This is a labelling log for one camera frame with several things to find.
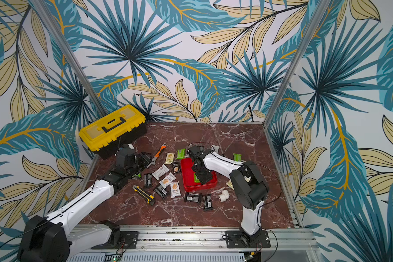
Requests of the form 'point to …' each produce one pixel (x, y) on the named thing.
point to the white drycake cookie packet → (175, 189)
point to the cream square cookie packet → (229, 184)
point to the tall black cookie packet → (148, 179)
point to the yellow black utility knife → (149, 198)
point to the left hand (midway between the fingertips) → (151, 157)
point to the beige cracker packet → (169, 158)
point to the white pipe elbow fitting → (224, 196)
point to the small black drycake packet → (176, 167)
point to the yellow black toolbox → (104, 136)
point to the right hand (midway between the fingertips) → (196, 174)
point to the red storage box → (188, 174)
